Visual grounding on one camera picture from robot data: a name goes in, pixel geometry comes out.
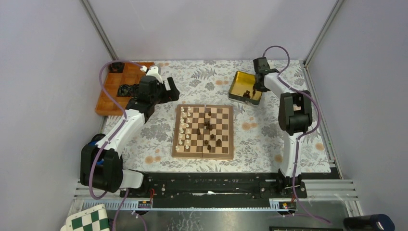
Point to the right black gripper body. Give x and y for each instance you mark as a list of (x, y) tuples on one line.
[(259, 88)]

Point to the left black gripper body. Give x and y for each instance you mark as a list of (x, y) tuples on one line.
[(155, 99)]

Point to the gold metal tin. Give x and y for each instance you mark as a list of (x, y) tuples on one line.
[(241, 83)]

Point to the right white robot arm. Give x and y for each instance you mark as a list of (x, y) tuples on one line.
[(294, 117)]

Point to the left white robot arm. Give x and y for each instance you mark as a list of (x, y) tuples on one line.
[(101, 165)]

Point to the wooden chess board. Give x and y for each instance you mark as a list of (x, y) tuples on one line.
[(210, 119)]

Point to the orange compartment tray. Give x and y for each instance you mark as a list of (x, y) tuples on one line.
[(117, 87)]

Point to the black item tray corner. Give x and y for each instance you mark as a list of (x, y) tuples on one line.
[(116, 68)]

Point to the floral table cloth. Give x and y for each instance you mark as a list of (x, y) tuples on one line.
[(258, 139)]

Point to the blue cloth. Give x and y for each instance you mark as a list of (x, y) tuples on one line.
[(93, 142)]

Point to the green checkered roll mat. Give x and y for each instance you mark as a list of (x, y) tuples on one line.
[(92, 219)]

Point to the dark cylinder bottle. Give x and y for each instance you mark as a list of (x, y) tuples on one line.
[(375, 222)]

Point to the black mounting rail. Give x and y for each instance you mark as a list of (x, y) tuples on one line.
[(213, 190)]

